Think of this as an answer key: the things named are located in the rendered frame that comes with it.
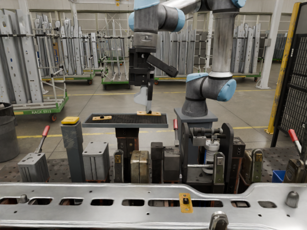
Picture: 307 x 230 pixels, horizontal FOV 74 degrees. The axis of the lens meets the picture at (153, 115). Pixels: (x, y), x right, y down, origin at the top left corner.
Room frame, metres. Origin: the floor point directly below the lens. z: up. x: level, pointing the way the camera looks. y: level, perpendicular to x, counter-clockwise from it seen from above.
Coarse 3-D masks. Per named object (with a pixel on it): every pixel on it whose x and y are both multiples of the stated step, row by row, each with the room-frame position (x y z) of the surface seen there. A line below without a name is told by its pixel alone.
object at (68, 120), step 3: (66, 117) 0.89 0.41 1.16; (69, 117) 0.89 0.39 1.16; (72, 117) 0.89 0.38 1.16; (75, 117) 0.89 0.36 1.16; (78, 117) 0.89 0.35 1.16; (63, 120) 0.85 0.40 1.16; (66, 120) 0.85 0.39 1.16; (69, 120) 0.85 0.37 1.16; (72, 120) 0.85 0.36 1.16; (75, 120) 0.85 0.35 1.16; (63, 123) 0.84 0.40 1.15; (66, 123) 0.84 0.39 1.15; (69, 123) 0.84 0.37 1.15; (72, 123) 0.84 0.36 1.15
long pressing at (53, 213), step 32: (0, 192) 0.58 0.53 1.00; (32, 192) 0.58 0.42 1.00; (64, 192) 0.58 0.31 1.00; (96, 192) 0.58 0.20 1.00; (128, 192) 0.58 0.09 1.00; (160, 192) 0.58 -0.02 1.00; (192, 192) 0.58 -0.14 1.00; (256, 192) 0.58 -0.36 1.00; (288, 192) 0.58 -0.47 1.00; (0, 224) 0.45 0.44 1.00; (32, 224) 0.45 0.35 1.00; (64, 224) 0.45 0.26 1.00; (96, 224) 0.45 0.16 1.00; (128, 224) 0.45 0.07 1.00; (160, 224) 0.45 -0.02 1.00; (192, 224) 0.45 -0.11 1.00; (256, 224) 0.44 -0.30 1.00; (288, 224) 0.44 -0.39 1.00
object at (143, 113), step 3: (138, 111) 0.69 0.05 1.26; (141, 111) 0.69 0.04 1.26; (144, 111) 0.69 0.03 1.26; (150, 111) 0.67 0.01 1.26; (138, 114) 0.66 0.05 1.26; (141, 114) 0.66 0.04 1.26; (144, 114) 0.66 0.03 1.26; (147, 114) 0.66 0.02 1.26; (150, 114) 0.67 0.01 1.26; (153, 114) 0.67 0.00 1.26; (156, 114) 0.67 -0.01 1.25; (159, 114) 0.67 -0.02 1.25
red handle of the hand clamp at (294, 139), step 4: (288, 132) 0.78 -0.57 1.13; (292, 132) 0.76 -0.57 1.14; (292, 136) 0.75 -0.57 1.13; (296, 136) 0.75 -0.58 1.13; (292, 140) 0.74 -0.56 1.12; (296, 140) 0.73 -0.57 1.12; (296, 144) 0.72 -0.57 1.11; (296, 148) 0.71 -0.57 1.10; (300, 148) 0.70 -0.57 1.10; (300, 152) 0.69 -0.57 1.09
